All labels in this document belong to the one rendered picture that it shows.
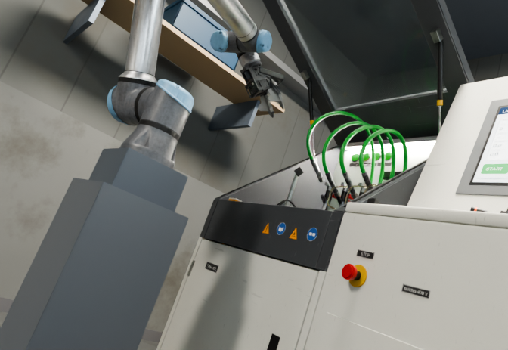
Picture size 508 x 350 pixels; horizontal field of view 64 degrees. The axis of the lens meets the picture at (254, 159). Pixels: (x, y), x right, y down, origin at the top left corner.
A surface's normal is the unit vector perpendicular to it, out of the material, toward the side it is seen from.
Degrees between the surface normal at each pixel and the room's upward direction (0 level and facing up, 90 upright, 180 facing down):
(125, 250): 90
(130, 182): 90
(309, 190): 90
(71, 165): 90
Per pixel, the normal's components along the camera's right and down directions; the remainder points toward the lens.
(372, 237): -0.76, -0.42
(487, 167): -0.65, -0.62
